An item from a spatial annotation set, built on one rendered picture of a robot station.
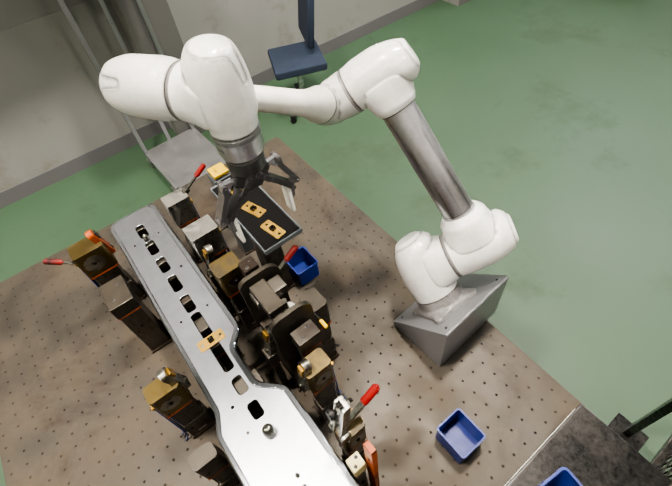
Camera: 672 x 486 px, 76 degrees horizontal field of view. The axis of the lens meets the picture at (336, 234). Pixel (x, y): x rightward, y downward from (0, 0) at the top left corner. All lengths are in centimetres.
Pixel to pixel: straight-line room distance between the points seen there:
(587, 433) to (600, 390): 126
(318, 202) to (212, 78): 140
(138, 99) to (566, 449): 117
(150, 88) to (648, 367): 247
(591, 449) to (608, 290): 166
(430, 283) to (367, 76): 67
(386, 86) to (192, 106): 59
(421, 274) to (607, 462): 66
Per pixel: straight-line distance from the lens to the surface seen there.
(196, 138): 370
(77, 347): 200
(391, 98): 120
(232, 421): 128
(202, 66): 71
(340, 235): 190
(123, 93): 84
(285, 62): 363
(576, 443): 126
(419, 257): 140
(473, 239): 136
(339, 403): 102
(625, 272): 295
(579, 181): 336
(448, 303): 147
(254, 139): 79
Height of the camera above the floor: 218
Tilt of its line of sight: 51 degrees down
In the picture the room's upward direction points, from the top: 9 degrees counter-clockwise
